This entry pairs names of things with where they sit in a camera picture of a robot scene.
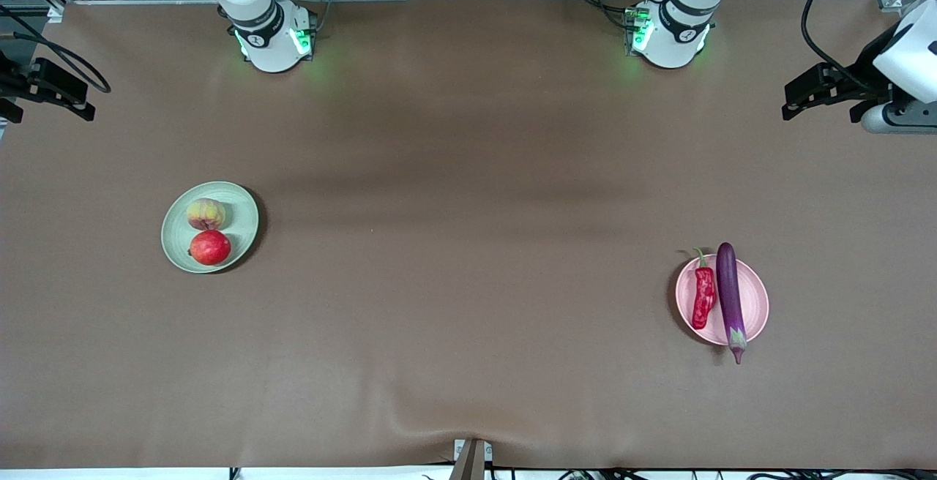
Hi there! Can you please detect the yellow-pink peach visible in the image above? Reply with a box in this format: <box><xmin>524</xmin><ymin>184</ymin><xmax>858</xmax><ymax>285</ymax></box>
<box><xmin>187</xmin><ymin>198</ymin><xmax>225</xmax><ymax>231</ymax></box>

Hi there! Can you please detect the red pomegranate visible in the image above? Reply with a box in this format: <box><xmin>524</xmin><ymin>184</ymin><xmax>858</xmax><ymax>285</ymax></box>
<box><xmin>190</xmin><ymin>230</ymin><xmax>232</xmax><ymax>266</ymax></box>

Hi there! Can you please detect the purple eggplant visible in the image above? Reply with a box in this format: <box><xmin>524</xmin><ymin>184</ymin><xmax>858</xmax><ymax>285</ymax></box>
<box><xmin>716</xmin><ymin>242</ymin><xmax>748</xmax><ymax>365</ymax></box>

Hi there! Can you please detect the red chili pepper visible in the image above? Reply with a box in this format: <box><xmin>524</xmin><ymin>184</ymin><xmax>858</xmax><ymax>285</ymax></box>
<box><xmin>692</xmin><ymin>247</ymin><xmax>717</xmax><ymax>331</ymax></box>

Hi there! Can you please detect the light green round plate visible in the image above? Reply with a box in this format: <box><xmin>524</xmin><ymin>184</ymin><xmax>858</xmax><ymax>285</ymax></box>
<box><xmin>161</xmin><ymin>181</ymin><xmax>260</xmax><ymax>274</ymax></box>

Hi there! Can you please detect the pink round plate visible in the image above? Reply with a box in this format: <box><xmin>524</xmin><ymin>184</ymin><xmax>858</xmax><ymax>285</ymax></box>
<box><xmin>675</xmin><ymin>253</ymin><xmax>770</xmax><ymax>347</ymax></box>

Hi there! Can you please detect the brown table cloth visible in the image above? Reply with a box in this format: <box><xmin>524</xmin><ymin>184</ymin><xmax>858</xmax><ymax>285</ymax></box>
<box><xmin>0</xmin><ymin>0</ymin><xmax>937</xmax><ymax>470</ymax></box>

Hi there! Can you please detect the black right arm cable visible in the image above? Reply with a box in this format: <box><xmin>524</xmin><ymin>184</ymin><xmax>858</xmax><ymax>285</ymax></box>
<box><xmin>0</xmin><ymin>4</ymin><xmax>112</xmax><ymax>94</ymax></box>

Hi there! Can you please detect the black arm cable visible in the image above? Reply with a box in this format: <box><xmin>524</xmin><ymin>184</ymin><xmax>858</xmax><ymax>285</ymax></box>
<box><xmin>0</xmin><ymin>4</ymin><xmax>112</xmax><ymax>94</ymax></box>
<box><xmin>801</xmin><ymin>0</ymin><xmax>890</xmax><ymax>93</ymax></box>

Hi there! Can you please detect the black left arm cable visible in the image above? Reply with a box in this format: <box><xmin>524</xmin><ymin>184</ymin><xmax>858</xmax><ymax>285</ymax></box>
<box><xmin>801</xmin><ymin>0</ymin><xmax>890</xmax><ymax>93</ymax></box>

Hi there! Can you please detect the metal table clamp bracket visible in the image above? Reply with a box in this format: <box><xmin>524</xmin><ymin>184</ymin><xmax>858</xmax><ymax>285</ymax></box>
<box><xmin>452</xmin><ymin>438</ymin><xmax>494</xmax><ymax>480</ymax></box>

